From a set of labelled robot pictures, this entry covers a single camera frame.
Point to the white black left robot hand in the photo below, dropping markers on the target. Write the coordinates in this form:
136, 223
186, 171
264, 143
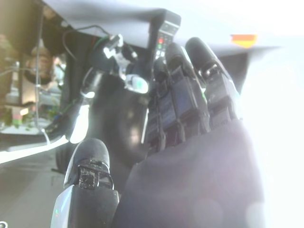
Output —
190, 190

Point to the black handheld radio device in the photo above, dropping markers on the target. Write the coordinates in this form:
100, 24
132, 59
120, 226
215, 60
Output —
166, 31

